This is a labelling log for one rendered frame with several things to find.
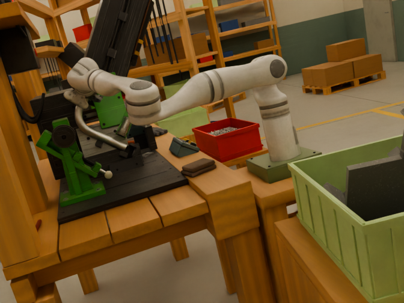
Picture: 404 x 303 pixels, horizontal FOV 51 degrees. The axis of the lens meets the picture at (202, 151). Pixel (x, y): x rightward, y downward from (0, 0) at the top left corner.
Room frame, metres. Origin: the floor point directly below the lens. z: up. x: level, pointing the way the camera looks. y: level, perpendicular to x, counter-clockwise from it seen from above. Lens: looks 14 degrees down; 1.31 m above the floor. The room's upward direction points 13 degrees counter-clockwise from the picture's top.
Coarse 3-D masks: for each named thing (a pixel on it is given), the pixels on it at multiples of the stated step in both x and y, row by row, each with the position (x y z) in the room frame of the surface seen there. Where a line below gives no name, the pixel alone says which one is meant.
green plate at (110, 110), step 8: (112, 72) 1.74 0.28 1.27; (104, 96) 1.70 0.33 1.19; (112, 96) 1.71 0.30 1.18; (120, 96) 1.71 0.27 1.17; (96, 104) 1.69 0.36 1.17; (104, 104) 1.69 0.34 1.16; (112, 104) 1.70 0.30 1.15; (120, 104) 1.70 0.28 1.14; (104, 112) 1.68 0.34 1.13; (112, 112) 1.69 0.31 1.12; (120, 112) 1.69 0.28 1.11; (104, 120) 1.67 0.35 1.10; (112, 120) 1.68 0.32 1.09; (120, 120) 1.68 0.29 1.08; (104, 128) 1.66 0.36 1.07
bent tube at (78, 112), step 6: (78, 108) 1.64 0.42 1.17; (78, 114) 1.63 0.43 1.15; (78, 120) 1.62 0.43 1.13; (78, 126) 1.62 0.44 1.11; (84, 126) 1.62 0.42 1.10; (84, 132) 1.62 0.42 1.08; (90, 132) 1.61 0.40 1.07; (96, 132) 1.62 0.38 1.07; (96, 138) 1.62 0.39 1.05; (102, 138) 1.61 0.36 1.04; (108, 138) 1.62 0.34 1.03; (114, 144) 1.62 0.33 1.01; (120, 144) 1.62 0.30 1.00; (126, 144) 1.63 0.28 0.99
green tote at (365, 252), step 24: (384, 144) 1.05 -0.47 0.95; (288, 168) 1.05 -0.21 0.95; (312, 168) 1.04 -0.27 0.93; (336, 168) 1.05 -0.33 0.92; (312, 192) 0.89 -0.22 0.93; (312, 216) 0.92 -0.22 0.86; (336, 216) 0.76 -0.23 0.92; (336, 240) 0.78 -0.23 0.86; (360, 240) 0.66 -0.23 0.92; (384, 240) 0.64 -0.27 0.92; (336, 264) 0.81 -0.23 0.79; (360, 264) 0.68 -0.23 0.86; (384, 264) 0.64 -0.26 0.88; (360, 288) 0.68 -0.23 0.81; (384, 288) 0.64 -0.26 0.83
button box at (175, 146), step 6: (174, 138) 1.72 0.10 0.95; (174, 144) 1.69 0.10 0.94; (180, 144) 1.62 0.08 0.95; (186, 144) 1.61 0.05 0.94; (174, 150) 1.66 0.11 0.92; (180, 150) 1.60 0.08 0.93; (186, 150) 1.61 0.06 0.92; (192, 150) 1.62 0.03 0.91; (198, 150) 1.62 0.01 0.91; (180, 156) 1.60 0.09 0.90
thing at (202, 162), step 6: (192, 162) 1.38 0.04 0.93; (198, 162) 1.36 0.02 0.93; (204, 162) 1.34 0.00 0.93; (210, 162) 1.34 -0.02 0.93; (186, 168) 1.34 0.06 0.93; (192, 168) 1.31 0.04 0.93; (198, 168) 1.32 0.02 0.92; (204, 168) 1.33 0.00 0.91; (210, 168) 1.34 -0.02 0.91; (186, 174) 1.33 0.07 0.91; (192, 174) 1.31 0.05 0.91; (198, 174) 1.32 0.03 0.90
